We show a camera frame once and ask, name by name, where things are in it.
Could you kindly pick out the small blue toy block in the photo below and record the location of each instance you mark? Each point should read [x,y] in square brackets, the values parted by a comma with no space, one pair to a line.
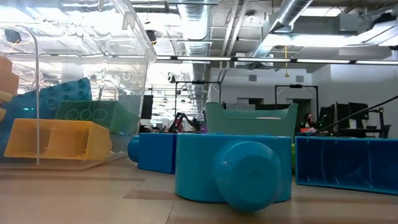
[155,152]

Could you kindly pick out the lime green toy block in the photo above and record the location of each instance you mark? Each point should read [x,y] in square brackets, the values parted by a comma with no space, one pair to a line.
[293,157]

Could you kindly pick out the square blue toy block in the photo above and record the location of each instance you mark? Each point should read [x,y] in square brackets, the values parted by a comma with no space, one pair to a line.
[68,93]

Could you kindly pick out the large yellow toy block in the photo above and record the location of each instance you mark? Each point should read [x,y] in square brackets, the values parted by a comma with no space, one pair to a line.
[62,140]

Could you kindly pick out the blue two-stud toy block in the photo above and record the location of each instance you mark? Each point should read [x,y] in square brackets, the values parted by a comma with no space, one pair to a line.
[342,165]

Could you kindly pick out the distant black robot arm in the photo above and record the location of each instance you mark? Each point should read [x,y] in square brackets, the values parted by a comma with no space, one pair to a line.
[183,122]

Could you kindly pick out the purple object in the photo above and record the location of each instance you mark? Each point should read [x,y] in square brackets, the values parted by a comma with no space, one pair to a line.
[204,128]

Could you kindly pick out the teal plastic bin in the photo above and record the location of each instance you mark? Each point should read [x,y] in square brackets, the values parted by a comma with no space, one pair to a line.
[248,124]

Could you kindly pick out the black computer monitor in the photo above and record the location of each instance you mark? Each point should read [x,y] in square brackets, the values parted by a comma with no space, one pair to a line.
[147,106]

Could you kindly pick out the blue single-stud toy block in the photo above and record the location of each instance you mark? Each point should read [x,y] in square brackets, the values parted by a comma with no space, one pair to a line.
[199,168]

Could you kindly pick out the ceiling light strip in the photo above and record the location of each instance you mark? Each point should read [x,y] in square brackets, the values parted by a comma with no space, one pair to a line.
[264,59]

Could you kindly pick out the white ceiling sensor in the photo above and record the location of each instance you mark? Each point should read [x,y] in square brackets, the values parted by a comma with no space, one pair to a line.
[250,15]

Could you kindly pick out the person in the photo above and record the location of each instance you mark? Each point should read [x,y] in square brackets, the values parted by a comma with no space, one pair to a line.
[309,119]

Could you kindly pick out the clear plastic container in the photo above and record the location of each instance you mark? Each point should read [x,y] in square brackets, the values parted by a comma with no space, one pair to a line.
[93,37]

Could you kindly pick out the bright ceiling light panel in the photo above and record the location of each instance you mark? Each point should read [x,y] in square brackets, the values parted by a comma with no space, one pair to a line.
[311,40]

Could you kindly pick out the distant robot station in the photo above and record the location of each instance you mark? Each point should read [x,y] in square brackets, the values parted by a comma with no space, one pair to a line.
[357,113]

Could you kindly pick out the black frame stand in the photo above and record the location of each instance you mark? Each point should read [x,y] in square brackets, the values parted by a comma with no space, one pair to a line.
[197,82]
[296,86]

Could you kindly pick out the silver ventilation duct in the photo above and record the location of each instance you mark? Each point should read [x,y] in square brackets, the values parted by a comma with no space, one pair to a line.
[292,11]
[196,28]

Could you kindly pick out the black overhead camera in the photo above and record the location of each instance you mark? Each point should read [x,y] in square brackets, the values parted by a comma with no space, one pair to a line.
[151,35]

